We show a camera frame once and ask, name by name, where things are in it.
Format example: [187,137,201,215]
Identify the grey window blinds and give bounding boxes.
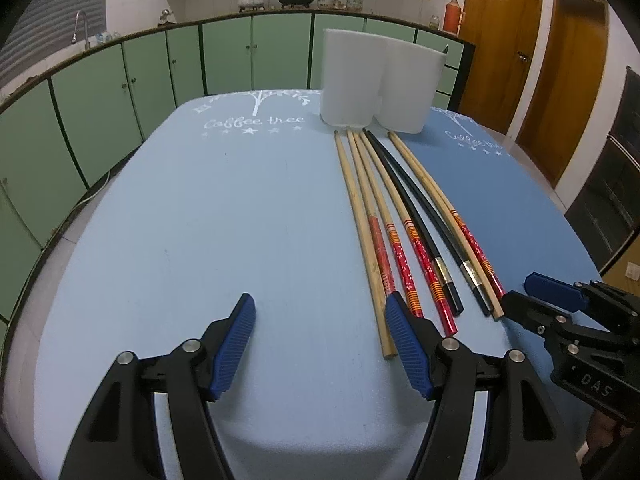
[0,0,108,91]

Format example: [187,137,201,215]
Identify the wooden chopstick wide red band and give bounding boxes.
[346,129,401,306]

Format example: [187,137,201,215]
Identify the dark blue printed table mat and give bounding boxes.
[400,107,601,411]

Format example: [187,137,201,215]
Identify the plain wooden chopstick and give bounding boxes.
[333,130,398,360]

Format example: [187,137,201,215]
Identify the red floral wooden chopstick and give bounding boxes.
[357,130,458,336]
[352,130,425,320]
[387,131,505,321]

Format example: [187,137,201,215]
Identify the white plastic cup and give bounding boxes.
[320,28,388,128]
[375,40,446,133]

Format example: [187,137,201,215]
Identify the light blue printed table mat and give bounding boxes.
[5,89,506,480]

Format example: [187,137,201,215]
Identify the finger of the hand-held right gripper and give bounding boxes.
[501,290,601,361]
[524,272,640,333]

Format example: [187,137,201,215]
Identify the cardboard box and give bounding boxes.
[602,240,640,291]

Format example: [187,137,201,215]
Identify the wooden door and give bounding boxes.
[515,0,608,186]
[457,0,543,133]

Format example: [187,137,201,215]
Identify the green lower kitchen cabinets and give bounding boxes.
[0,10,476,331]

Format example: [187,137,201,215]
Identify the person's right hand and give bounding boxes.
[575,405,640,480]

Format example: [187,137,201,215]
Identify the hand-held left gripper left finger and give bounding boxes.
[59,292,257,480]

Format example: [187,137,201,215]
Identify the red thermos flask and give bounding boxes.
[445,0,466,36]

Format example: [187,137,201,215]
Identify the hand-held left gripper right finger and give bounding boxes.
[384,291,583,480]

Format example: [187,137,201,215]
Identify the metal sink faucet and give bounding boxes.
[71,10,92,51]

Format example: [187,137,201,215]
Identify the black chopstick gold band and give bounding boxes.
[365,129,493,317]
[362,128,465,317]

